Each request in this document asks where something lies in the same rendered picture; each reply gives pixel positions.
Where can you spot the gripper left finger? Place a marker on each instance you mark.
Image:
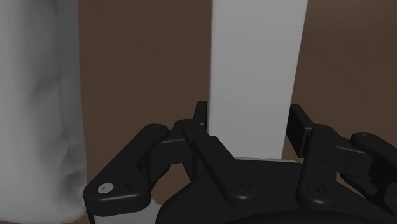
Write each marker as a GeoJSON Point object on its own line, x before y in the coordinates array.
{"type": "Point", "coordinates": [133, 173]}

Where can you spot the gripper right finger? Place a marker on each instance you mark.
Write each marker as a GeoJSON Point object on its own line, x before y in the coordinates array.
{"type": "Point", "coordinates": [319, 161]}

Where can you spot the white long flat board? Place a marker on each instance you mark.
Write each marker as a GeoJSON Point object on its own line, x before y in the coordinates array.
{"type": "Point", "coordinates": [252, 77]}

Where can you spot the pale grey mottled cloth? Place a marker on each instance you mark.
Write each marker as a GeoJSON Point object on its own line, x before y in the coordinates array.
{"type": "Point", "coordinates": [37, 108]}

